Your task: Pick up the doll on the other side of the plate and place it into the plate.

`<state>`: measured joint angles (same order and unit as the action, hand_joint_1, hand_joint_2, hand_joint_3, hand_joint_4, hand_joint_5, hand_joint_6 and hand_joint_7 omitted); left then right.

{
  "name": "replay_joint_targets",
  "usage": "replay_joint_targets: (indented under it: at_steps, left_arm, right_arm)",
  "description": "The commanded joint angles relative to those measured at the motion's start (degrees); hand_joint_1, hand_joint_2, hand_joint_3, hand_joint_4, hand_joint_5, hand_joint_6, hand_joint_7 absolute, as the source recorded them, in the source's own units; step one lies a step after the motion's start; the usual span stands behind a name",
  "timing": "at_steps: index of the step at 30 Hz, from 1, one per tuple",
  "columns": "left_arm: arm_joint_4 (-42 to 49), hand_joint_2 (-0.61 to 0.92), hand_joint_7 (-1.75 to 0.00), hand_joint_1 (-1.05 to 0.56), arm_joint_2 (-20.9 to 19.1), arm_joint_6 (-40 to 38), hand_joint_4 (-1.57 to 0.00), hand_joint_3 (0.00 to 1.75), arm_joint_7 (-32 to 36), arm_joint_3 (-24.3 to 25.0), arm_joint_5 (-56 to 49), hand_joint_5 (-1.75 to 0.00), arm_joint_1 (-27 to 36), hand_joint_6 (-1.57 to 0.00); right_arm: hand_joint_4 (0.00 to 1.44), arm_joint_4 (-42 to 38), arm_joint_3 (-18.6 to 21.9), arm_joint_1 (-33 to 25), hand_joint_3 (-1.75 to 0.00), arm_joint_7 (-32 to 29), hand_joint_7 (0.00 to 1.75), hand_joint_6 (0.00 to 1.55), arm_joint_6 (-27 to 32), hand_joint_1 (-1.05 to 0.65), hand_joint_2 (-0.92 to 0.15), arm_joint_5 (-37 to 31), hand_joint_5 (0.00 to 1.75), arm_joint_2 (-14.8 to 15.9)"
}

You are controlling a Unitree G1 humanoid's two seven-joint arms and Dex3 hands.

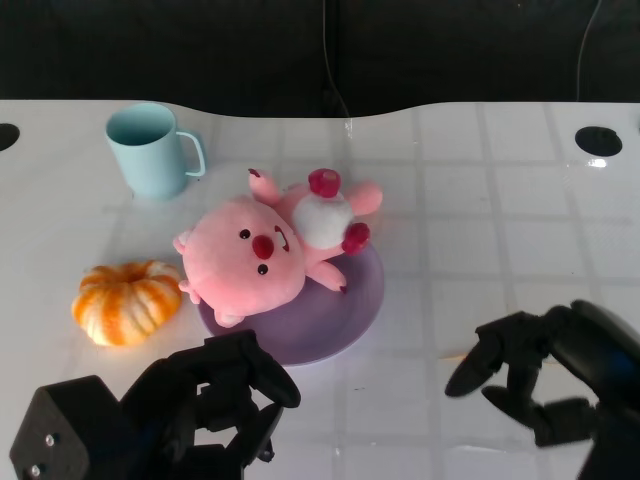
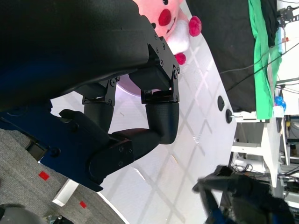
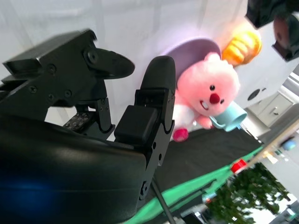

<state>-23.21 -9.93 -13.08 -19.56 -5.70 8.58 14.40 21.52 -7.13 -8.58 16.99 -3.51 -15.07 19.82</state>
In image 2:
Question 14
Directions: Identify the pink plush doll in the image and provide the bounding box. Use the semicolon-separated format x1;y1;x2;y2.
134;0;203;66

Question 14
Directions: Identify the grey rounded robot part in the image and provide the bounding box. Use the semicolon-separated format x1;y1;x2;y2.
0;204;42;224

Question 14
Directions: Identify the white table foot bar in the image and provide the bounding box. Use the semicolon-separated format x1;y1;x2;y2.
52;179;79;207

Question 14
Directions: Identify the black backdrop curtain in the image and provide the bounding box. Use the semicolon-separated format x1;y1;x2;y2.
186;0;280;112

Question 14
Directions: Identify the green cloth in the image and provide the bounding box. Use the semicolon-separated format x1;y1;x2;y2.
248;0;285;121

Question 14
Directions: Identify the black cable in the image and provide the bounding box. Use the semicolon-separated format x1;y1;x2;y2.
219;42;299;75

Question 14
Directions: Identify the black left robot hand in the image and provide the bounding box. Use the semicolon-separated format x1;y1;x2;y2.
0;0;181;193

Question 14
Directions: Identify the white table frame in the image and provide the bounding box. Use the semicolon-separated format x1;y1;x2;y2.
230;112;292;194

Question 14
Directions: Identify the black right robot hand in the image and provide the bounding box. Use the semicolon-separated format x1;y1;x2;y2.
191;165;296;224

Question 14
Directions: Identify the blue plastic item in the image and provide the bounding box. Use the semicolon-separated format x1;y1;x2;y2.
274;94;287;107

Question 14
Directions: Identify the lavender round plate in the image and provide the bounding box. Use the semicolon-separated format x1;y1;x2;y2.
115;74;143;97

